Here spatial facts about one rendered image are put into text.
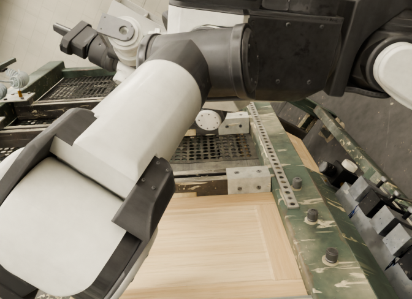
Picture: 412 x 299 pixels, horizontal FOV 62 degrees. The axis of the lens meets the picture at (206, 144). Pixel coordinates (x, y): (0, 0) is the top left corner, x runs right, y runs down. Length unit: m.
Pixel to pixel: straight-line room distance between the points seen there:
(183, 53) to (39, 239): 0.25
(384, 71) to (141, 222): 0.56
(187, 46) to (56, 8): 5.91
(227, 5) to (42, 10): 5.87
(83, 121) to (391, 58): 0.57
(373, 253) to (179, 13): 0.66
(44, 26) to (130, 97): 6.12
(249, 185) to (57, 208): 0.78
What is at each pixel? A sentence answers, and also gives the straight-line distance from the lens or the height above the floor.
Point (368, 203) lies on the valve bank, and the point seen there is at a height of 0.76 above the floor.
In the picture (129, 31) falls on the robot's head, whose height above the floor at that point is 1.42.
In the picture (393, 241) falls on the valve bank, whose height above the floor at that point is 0.76.
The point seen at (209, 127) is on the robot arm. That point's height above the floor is 1.12.
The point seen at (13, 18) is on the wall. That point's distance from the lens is 6.60.
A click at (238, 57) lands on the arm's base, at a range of 0.42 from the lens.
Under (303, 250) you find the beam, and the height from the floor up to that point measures 0.90.
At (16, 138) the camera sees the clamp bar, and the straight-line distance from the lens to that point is 1.57.
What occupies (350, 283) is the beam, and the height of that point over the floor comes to 0.84.
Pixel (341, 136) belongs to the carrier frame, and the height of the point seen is 0.18.
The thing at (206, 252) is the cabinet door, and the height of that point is 1.06.
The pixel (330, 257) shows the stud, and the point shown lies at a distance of 0.79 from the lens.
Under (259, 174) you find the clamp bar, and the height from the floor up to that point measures 0.95.
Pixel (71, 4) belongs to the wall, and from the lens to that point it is 6.24.
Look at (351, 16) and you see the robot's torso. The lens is 0.70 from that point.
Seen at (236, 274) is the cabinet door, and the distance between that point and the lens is 0.80.
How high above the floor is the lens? 1.37
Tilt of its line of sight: 14 degrees down
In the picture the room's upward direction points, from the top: 64 degrees counter-clockwise
